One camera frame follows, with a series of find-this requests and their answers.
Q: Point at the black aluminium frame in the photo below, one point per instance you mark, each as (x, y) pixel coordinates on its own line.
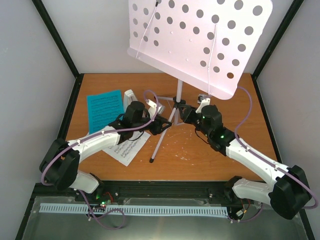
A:
(96, 36)

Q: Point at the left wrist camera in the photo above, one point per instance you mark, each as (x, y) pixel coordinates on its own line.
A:
(153, 106)

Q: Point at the white sheet music page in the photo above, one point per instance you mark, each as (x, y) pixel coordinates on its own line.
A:
(125, 152)

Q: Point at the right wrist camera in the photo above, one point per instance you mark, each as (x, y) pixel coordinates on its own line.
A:
(203, 100)

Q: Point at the light blue cable duct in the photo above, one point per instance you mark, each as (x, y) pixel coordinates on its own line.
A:
(137, 210)

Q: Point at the white metronome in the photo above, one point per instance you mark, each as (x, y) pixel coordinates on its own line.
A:
(128, 97)

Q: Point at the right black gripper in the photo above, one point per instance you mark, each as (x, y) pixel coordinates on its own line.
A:
(186, 116)

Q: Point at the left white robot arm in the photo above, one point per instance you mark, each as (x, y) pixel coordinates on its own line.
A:
(60, 166)

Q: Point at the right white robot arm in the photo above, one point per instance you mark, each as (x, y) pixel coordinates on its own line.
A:
(283, 188)

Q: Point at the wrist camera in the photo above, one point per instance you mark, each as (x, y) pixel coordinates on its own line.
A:
(203, 100)
(153, 106)

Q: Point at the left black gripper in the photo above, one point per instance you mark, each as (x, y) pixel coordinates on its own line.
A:
(156, 129)

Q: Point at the blue sheet music page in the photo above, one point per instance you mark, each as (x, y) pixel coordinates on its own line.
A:
(103, 109)

